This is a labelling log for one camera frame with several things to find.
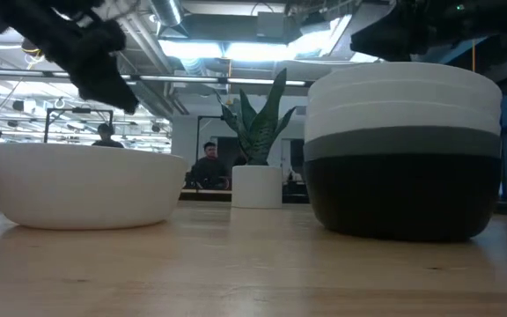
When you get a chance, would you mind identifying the bright ceiling light panel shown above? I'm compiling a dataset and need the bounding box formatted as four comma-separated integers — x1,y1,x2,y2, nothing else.
157,38,320,63

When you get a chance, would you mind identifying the wide white bowl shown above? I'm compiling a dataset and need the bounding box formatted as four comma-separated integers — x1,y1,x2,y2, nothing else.
0,142,188,231

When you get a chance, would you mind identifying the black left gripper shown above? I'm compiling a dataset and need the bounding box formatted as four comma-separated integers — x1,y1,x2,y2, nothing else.
0,0,140,115

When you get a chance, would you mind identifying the wooden background desk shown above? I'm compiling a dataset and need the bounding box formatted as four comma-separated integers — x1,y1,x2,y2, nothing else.
178,188,233,203

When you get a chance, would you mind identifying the long ceiling light strip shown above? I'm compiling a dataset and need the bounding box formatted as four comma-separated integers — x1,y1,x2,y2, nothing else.
0,68,310,88

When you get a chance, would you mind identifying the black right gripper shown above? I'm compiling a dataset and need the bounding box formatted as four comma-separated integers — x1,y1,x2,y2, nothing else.
349,0,507,63

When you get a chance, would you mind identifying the green snake plant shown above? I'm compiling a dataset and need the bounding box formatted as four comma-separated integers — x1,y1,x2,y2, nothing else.
216,68,298,167

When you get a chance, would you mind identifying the white cylindrical plant pot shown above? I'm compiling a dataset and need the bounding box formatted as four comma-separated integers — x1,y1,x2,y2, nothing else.
231,165,283,210

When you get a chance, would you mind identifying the person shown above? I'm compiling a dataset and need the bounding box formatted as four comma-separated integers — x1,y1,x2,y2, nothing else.
188,141,231,191
91,122,126,149

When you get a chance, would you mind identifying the silver ceiling duct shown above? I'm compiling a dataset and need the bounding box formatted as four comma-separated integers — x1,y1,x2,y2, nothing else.
149,0,185,28

